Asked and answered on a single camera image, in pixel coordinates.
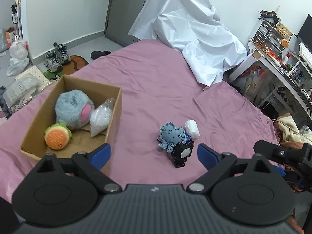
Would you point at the grey door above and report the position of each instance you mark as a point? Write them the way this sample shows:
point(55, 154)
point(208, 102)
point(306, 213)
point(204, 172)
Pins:
point(121, 14)

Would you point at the grey sneaker left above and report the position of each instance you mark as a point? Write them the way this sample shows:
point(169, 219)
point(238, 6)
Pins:
point(52, 63)

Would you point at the orange white cardboard box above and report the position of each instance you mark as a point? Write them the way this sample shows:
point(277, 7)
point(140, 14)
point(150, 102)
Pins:
point(10, 36)

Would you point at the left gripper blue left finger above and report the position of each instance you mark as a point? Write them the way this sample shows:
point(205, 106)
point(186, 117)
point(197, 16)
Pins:
point(100, 156)

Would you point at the black lace pouch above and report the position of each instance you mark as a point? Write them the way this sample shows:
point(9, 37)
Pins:
point(181, 152)

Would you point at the orange burger plush toy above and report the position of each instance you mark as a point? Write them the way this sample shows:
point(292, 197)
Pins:
point(57, 136)

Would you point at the cartoon floor mat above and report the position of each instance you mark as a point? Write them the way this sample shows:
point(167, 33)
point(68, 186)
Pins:
point(76, 63)

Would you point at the brown cardboard box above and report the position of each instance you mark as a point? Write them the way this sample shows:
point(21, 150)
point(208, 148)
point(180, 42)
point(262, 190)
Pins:
point(33, 144)

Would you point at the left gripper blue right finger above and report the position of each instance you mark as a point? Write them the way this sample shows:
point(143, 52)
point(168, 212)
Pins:
point(207, 156)

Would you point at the pink bed sheet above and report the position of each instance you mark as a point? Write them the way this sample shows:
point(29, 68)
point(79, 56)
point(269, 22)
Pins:
point(158, 87)

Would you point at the clear packaged bedding stack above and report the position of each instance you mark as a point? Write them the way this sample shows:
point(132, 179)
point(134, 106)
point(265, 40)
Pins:
point(24, 89)

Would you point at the grey sneaker right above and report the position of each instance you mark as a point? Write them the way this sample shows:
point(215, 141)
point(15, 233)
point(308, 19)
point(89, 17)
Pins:
point(61, 53)

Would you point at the black monitor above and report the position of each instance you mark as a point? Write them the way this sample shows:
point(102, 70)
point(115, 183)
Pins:
point(305, 33)

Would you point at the clear bag of white pellets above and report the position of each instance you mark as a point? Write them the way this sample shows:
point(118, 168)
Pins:
point(101, 116)

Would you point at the white sheet cover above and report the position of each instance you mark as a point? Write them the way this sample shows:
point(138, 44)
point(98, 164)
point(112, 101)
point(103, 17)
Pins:
point(193, 28)

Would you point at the white desk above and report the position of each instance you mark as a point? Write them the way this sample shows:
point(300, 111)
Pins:
point(257, 55)

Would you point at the small drawer organizer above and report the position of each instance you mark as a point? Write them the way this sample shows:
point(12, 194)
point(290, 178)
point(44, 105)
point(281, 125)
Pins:
point(267, 35)

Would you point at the grey sneaker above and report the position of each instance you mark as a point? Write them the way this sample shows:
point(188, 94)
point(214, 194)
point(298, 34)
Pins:
point(61, 53)
point(52, 63)

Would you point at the cream blanket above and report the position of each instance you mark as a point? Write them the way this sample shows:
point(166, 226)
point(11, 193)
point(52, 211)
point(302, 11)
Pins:
point(287, 130)

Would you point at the blue tissue packet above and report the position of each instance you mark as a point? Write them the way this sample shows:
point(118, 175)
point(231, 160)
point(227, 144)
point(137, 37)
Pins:
point(188, 137)

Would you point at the fluffy grey blue plush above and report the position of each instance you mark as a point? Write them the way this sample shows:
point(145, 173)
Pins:
point(73, 108)

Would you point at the black slipper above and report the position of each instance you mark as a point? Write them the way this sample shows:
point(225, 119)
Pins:
point(97, 54)

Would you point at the white plastic bag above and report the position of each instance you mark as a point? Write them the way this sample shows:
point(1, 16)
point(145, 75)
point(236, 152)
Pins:
point(18, 57)

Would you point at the grey blue felt octopus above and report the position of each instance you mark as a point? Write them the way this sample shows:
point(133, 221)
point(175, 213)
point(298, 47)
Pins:
point(170, 135)

